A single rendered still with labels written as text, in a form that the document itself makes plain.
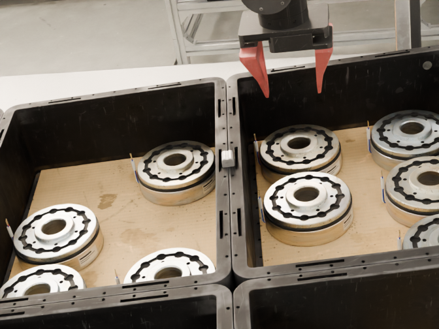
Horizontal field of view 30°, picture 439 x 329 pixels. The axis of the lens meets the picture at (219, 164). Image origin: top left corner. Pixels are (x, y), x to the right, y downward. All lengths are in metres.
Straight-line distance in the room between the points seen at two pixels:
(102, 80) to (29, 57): 1.93
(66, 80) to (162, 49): 1.68
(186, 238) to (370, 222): 0.22
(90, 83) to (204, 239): 0.75
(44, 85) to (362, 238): 0.92
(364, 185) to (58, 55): 2.60
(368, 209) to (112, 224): 0.31
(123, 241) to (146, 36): 2.53
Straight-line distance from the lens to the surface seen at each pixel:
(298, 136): 1.06
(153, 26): 3.57
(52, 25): 3.82
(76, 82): 1.67
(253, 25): 0.96
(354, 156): 1.07
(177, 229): 1.00
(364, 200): 1.00
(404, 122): 1.07
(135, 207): 1.05
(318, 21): 0.94
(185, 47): 3.01
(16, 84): 1.73
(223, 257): 0.79
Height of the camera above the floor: 1.44
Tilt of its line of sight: 34 degrees down
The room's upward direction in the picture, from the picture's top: 11 degrees counter-clockwise
